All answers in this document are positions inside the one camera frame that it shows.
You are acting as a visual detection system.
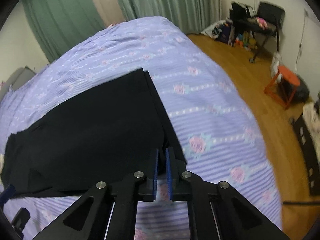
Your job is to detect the black folding chair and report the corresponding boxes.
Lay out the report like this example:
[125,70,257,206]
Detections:
[250,2,285,63]

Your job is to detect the green curtain left panel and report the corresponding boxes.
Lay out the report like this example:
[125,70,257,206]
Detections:
[22,0,105,62]

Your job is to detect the green curtain right panel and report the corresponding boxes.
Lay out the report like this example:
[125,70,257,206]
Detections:
[118,0,221,34]

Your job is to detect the pile of toys and bags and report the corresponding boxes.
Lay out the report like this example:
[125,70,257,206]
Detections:
[201,18,258,50]

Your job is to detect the red orange stool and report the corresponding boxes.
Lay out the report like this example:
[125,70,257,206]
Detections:
[264,65,300,109]

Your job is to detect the grey headboard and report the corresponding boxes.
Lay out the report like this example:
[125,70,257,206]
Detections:
[5,67,36,90]

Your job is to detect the green curtain panel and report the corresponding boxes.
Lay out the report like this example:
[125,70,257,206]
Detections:
[22,0,105,62]
[118,0,221,34]

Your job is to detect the black shelf rack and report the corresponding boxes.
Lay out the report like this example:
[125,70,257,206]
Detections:
[292,103,319,196]

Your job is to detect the black pants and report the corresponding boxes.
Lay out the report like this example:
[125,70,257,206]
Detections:
[1,69,185,198]

